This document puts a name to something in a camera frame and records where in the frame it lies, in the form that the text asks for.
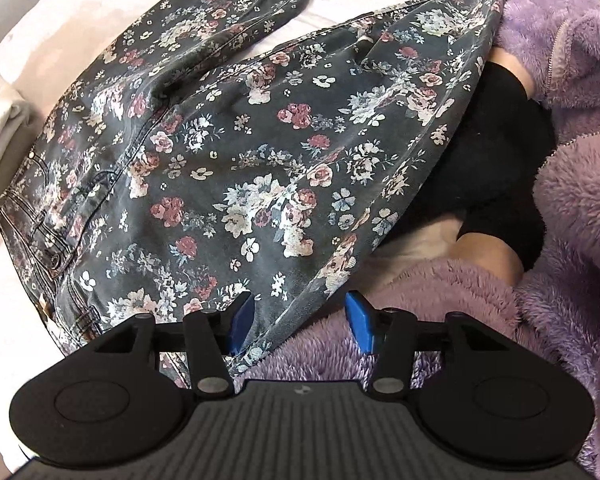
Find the person's leg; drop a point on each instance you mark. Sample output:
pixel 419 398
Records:
pixel 490 255

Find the dark floral pants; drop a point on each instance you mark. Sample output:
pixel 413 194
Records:
pixel 230 160

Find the purple fleece robe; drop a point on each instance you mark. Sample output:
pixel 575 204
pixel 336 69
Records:
pixel 570 200

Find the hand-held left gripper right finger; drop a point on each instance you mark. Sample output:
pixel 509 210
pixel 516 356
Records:
pixel 357 322

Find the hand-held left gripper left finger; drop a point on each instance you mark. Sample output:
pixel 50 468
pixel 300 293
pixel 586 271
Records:
pixel 240 325

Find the black legwear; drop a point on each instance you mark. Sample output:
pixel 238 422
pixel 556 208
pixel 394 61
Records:
pixel 495 160

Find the folded white cloth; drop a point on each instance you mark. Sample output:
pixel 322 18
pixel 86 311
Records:
pixel 2 130

